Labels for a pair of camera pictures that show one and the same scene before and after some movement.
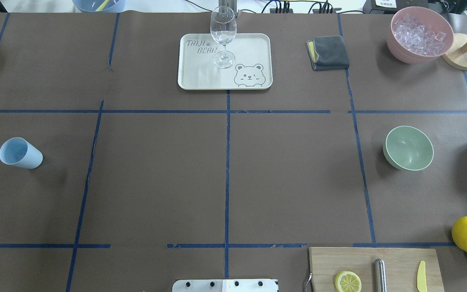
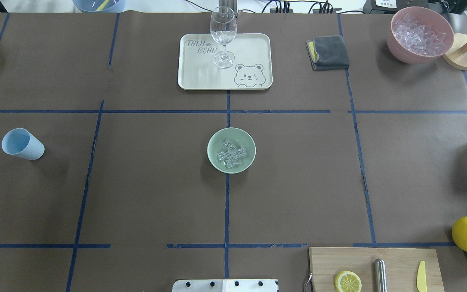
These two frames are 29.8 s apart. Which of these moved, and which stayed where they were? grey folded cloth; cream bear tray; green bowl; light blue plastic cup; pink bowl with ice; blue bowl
Moved: green bowl; light blue plastic cup
Stayed: grey folded cloth; cream bear tray; blue bowl; pink bowl with ice
